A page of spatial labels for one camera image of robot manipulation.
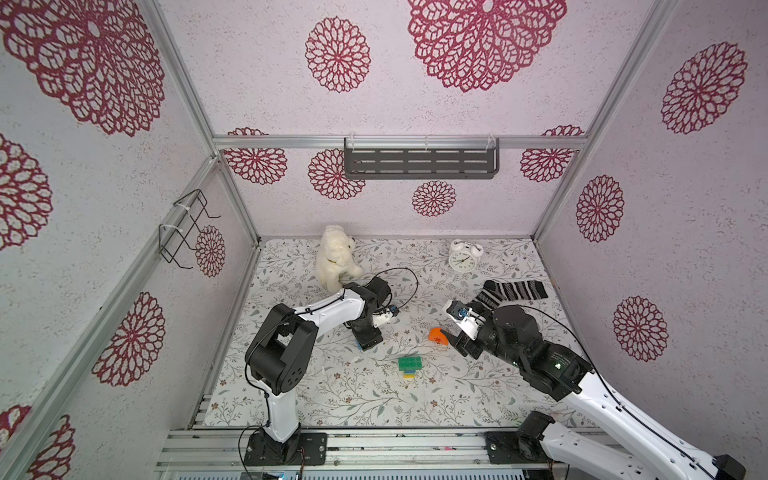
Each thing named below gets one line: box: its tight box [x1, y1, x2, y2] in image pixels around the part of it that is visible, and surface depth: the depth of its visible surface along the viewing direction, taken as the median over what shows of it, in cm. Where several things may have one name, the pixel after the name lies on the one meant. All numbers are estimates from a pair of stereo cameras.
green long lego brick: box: [398, 356, 423, 371], surface depth 83 cm
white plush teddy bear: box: [316, 225, 363, 295], surface depth 97 cm
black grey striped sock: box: [470, 280, 548, 310], surface depth 105 cm
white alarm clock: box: [448, 239, 484, 274], surface depth 106 cm
